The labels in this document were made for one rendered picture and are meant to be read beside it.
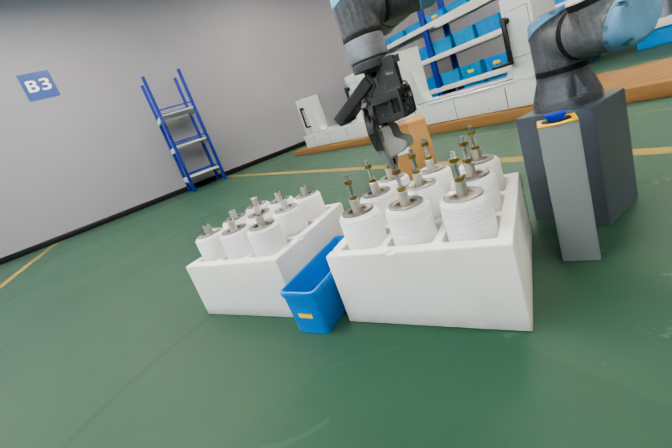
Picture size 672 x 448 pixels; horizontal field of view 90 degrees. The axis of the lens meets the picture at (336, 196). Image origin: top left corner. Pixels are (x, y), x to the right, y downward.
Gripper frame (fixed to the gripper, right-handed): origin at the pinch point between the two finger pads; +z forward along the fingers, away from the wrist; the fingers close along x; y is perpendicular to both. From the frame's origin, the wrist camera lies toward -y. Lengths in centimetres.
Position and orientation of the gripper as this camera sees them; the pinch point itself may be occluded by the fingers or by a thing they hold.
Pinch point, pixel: (390, 163)
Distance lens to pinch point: 70.9
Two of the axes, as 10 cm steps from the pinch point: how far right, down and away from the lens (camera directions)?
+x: 5.0, -3.8, 7.8
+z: 3.3, 9.2, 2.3
